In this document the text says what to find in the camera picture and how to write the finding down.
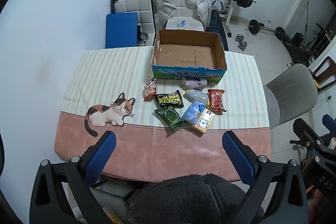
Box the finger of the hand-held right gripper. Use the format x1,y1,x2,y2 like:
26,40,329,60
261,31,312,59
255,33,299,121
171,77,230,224
322,114,336,133
290,118,327,159

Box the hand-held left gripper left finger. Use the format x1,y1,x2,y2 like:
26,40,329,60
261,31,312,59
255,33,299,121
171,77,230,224
29,131,117,224

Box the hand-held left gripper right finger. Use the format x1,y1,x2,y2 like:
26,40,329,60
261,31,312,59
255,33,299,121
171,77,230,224
222,130,309,224

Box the yellow tissue pack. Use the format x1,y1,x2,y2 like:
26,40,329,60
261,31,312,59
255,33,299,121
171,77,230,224
193,109,217,134

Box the light blue packet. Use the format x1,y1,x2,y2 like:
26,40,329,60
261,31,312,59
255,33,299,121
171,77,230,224
181,101,206,125

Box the yellow silver pouch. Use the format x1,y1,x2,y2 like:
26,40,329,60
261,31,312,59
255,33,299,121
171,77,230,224
185,89,209,106

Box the green snack packet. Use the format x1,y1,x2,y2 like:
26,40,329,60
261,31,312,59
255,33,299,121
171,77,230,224
154,106,185,132

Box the red cartoon snack packet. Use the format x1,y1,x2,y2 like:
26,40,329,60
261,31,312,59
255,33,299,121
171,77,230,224
143,77,157,102

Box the black wipes packet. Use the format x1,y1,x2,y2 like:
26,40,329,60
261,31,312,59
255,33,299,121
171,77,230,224
154,92,185,109

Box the purple cloth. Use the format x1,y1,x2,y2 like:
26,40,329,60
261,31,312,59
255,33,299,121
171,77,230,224
183,78,208,90

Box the cardboard box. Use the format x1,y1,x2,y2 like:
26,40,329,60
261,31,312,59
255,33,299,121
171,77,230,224
152,29,227,83

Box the person's right forearm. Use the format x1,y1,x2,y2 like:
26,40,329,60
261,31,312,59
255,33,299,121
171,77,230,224
307,187,336,224

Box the grey shell chair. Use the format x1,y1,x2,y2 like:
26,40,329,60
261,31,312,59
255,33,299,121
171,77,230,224
263,63,319,130

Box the brown wooden chair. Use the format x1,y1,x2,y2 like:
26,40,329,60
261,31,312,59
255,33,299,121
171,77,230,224
312,56,336,90

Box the dark fleece clothing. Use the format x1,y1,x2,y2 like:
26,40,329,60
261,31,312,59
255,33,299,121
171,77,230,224
126,174,265,224

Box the dark low cabinet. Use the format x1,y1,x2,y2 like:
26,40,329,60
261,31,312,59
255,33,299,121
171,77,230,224
285,40,315,64

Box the striped pink cat tablecloth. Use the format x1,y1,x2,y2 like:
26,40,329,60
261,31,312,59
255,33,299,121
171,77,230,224
54,47,271,184

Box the black bag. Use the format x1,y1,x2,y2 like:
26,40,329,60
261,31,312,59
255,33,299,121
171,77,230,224
291,32,303,47

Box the short black barbell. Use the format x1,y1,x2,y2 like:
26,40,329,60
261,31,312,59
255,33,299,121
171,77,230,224
246,19,285,41

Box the blue folded mat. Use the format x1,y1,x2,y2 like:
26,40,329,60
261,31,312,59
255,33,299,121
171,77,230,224
105,12,139,49

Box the black blue weight bench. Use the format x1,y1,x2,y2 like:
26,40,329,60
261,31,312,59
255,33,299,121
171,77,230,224
206,10,229,51

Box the white office chair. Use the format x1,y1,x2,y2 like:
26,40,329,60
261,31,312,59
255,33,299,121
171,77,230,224
156,1,206,31

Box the white padded chair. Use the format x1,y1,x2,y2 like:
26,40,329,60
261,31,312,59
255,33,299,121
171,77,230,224
110,0,155,46

